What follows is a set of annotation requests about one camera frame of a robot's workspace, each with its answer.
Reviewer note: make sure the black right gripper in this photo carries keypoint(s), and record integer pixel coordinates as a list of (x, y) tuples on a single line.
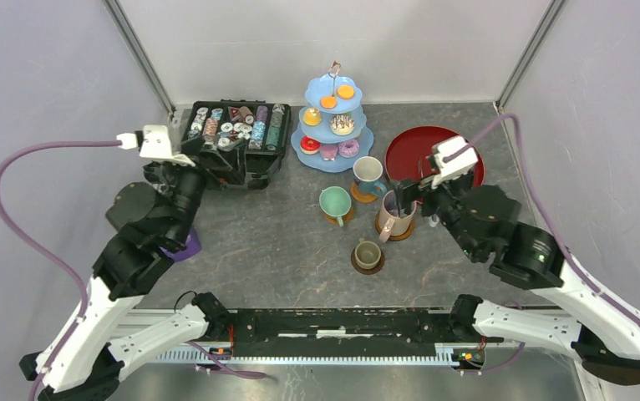
[(421, 186)]

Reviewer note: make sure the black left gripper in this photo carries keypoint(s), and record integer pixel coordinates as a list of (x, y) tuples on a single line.
[(220, 176)]

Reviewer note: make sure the rose gold marble mug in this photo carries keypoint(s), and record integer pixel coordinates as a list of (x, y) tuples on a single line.
[(393, 218)]

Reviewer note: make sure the medium brown wooden coaster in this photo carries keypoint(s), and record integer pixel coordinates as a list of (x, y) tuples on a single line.
[(401, 237)]

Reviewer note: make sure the light orange wooden coaster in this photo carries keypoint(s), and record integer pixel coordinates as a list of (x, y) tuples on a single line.
[(360, 197)]

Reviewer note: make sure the white mug blue handle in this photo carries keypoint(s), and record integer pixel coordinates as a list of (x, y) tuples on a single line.
[(368, 172)]

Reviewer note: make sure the dark brown wooden coaster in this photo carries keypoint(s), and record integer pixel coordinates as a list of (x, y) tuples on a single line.
[(377, 269)]

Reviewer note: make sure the small olive green cup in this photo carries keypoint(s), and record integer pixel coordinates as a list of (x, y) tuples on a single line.
[(367, 254)]

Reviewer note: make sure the red frosted donut cake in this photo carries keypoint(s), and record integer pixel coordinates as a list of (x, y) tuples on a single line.
[(309, 146)]

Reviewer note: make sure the tan wooden coaster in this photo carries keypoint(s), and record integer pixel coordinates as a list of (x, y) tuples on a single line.
[(347, 217)]

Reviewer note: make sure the mint green cup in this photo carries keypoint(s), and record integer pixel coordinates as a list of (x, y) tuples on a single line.
[(335, 203)]

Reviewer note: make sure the purple sprinkled donut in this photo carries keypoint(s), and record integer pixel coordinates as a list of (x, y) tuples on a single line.
[(349, 148)]

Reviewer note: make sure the yellow mousse cake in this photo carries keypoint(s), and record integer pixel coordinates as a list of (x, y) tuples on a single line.
[(312, 116)]

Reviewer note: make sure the pink mousse cake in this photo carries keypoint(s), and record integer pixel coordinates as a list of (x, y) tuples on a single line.
[(328, 152)]

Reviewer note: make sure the blue three-tier cake stand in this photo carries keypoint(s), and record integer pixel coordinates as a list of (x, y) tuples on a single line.
[(323, 86)]

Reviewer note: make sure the white chocolate drizzled donut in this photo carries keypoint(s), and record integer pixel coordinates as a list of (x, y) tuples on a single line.
[(342, 124)]

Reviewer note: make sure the round orange waffle cookie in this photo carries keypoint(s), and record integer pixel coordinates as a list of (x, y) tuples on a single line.
[(345, 91)]

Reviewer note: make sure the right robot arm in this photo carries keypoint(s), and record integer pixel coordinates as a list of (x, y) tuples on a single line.
[(598, 330)]

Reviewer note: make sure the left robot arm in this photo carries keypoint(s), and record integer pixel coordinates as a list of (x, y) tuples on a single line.
[(152, 220)]

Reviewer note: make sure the black poker chip case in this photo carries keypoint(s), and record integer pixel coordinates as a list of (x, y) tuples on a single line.
[(265, 126)]

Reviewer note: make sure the round red serving tray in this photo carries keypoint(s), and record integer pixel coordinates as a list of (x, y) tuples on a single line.
[(408, 154)]

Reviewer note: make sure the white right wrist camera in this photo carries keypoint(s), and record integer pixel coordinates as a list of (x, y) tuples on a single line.
[(452, 158)]

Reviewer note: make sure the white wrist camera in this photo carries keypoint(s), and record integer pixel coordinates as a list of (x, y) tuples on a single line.
[(452, 158), (155, 142)]

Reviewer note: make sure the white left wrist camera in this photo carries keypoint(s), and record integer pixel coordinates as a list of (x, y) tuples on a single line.
[(155, 142)]

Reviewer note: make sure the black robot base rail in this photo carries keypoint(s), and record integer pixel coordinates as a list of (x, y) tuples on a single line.
[(404, 336)]

